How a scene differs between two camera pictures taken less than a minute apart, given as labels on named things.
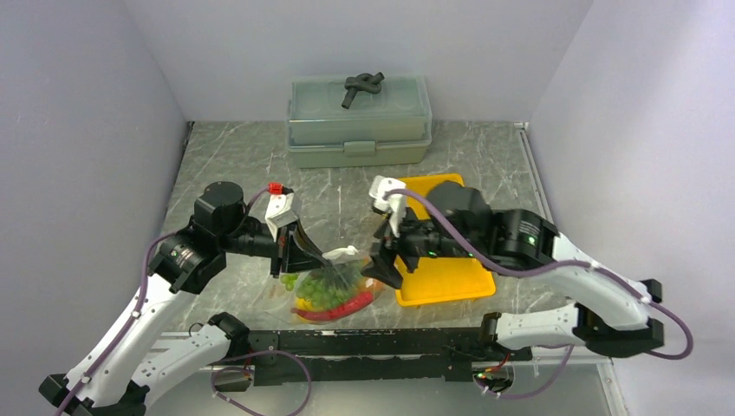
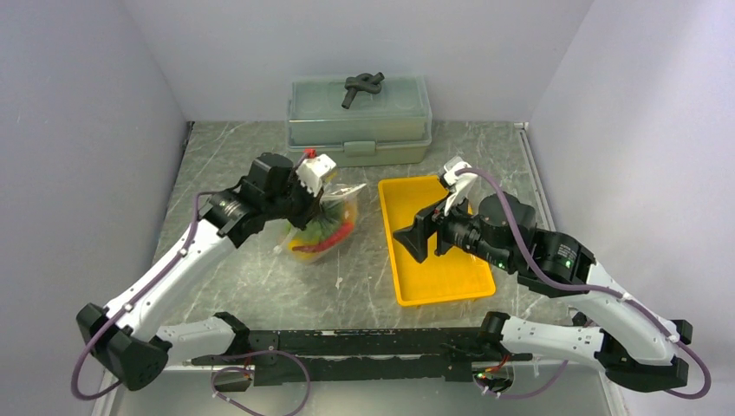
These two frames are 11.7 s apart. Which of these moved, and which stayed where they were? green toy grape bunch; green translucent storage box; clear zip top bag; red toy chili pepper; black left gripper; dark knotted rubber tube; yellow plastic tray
Moved: red toy chili pepper; clear zip top bag; black left gripper; green toy grape bunch
Stayed: dark knotted rubber tube; yellow plastic tray; green translucent storage box
